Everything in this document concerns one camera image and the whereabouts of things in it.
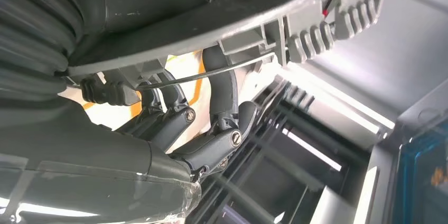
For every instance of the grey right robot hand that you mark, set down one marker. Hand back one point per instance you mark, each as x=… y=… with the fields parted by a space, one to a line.
x=87 y=166

